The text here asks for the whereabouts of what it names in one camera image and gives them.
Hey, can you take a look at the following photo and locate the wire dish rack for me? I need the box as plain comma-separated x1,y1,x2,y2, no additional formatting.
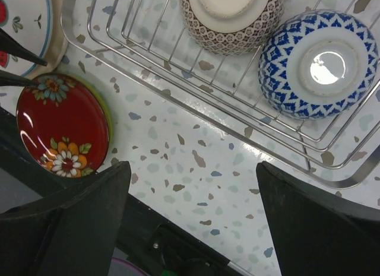
61,0,379,189

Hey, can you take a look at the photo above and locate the red patterned small dish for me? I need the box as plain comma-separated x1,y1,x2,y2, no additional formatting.
180,0,286,56

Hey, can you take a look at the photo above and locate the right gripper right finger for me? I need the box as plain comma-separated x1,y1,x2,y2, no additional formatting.
256,161,379,275

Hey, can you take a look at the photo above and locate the blue patterned bowl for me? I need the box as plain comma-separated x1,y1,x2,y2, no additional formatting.
258,9,379,120

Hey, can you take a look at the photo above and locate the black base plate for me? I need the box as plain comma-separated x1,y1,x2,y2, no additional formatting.
0,106,250,276

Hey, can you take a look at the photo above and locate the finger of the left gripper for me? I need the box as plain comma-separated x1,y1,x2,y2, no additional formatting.
0,29,48,66
0,70,37,87

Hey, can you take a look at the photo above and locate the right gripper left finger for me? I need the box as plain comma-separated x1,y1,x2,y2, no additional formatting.
0,161,132,276

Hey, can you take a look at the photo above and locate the watermelon pattern white plate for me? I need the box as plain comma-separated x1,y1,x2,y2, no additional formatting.
1,0,53,58

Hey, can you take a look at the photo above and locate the red floral plate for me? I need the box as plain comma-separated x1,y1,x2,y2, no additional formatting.
16,73,109,178

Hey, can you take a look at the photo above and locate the beige plate underneath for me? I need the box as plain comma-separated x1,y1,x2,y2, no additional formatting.
26,0,68,79

